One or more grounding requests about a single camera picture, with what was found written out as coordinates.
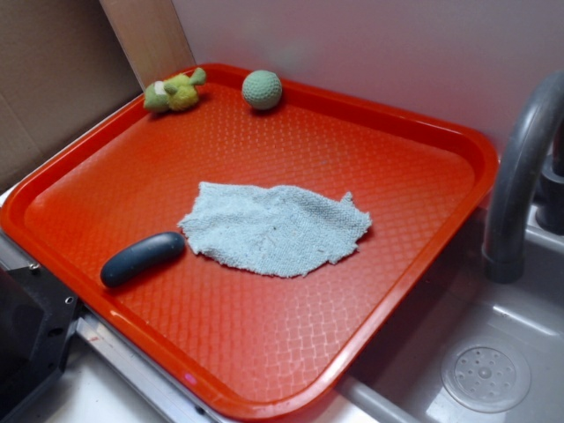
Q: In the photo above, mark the dark green plastic pickle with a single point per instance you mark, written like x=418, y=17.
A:
x=141, y=256

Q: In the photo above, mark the light blue cloth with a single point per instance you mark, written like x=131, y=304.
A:
x=283, y=231

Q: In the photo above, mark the green dimpled ball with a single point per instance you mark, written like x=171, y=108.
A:
x=262, y=89

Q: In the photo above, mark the green yellow plush toy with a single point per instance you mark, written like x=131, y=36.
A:
x=177, y=94

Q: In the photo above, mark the light wooden board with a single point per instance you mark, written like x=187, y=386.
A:
x=151, y=36

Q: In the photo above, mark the grey toy sink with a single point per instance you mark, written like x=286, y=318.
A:
x=461, y=348

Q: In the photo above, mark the grey toy faucet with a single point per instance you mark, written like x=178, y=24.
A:
x=531, y=171

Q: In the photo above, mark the brown cardboard panel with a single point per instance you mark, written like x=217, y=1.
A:
x=62, y=71

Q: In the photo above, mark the aluminium frame rail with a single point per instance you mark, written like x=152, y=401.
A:
x=166, y=397

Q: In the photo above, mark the black metal bracket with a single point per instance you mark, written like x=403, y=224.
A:
x=38, y=319

